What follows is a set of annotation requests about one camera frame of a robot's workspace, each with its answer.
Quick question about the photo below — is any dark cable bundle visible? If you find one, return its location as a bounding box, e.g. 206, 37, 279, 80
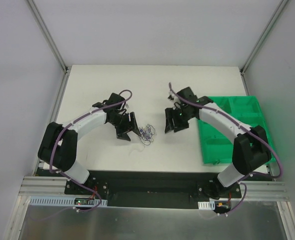
137, 124, 157, 146

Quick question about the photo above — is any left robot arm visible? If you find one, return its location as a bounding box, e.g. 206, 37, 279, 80
37, 92, 140, 195

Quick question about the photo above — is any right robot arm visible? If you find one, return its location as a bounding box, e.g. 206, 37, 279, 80
164, 87, 272, 199

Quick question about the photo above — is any green compartment tray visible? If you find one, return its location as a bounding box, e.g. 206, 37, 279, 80
198, 96, 274, 165

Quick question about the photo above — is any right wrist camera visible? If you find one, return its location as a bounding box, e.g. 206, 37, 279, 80
167, 92, 178, 102

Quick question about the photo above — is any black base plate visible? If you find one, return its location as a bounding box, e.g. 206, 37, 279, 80
63, 169, 242, 208

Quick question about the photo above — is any aluminium frame post right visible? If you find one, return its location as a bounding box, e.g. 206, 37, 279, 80
239, 0, 290, 75

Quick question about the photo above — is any aluminium frame post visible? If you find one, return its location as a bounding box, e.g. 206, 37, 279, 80
25, 0, 69, 73
239, 0, 290, 75

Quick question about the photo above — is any white slotted cable duct right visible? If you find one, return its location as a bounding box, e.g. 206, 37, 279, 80
197, 201, 215, 211

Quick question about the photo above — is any white slotted cable duct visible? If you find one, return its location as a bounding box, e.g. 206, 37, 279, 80
197, 201, 215, 211
29, 196, 108, 208

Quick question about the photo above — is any aluminium front rail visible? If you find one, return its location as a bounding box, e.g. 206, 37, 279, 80
19, 174, 68, 195

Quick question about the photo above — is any white slotted cable duct left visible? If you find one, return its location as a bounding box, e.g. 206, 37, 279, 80
29, 196, 108, 208

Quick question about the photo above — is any aluminium frame post left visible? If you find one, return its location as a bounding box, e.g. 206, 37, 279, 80
25, 0, 69, 73

